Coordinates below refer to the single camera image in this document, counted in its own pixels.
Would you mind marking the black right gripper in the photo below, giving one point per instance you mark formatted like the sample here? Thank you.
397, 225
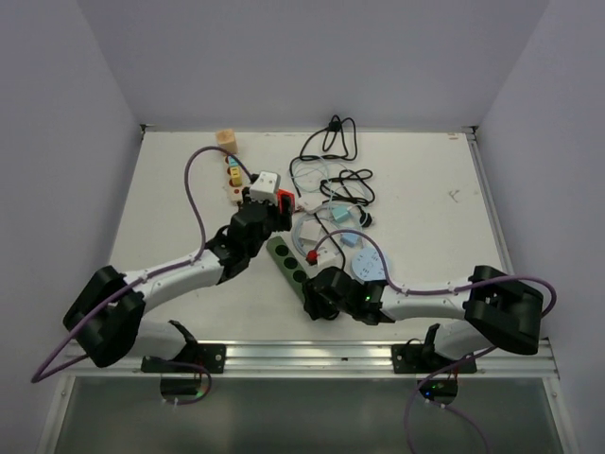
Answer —
315, 304

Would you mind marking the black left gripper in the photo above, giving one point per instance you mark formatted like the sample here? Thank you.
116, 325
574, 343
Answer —
281, 221

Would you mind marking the beige power strip red sockets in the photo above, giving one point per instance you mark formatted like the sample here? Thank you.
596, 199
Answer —
235, 194

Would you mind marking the red cube adapter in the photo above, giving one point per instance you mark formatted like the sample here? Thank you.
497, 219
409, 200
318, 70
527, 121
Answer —
286, 202

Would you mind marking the green power strip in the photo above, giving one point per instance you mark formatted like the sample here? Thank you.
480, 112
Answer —
288, 265

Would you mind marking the round light blue socket hub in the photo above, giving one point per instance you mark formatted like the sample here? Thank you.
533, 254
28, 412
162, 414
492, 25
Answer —
366, 265

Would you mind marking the light blue USB charger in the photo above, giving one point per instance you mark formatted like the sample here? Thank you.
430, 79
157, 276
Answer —
351, 239

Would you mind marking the white Honor USB charger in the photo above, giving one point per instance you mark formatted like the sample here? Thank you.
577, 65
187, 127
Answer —
310, 231

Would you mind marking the beige wooden cube adapter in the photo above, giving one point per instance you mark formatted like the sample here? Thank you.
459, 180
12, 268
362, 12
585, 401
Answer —
226, 139

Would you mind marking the light teal charger green strip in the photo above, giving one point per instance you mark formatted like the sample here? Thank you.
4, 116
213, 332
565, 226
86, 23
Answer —
339, 213

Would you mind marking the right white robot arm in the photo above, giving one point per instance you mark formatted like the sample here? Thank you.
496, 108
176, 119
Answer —
489, 309

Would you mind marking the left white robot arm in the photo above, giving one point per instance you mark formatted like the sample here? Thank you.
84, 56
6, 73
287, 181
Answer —
107, 317

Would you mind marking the black plug head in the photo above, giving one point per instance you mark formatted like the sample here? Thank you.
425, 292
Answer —
366, 220

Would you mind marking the yellow USB charger cube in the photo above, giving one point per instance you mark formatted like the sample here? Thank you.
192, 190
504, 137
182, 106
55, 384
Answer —
235, 176

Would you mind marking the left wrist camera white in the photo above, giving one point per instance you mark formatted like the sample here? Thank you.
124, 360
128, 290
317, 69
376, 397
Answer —
265, 187

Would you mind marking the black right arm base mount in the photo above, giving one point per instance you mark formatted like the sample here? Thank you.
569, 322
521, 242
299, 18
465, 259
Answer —
420, 354

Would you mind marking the aluminium rail table edge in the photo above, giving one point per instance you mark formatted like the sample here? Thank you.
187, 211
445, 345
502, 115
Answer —
357, 359

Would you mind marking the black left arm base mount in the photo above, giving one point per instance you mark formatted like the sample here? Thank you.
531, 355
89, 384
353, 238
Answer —
208, 357

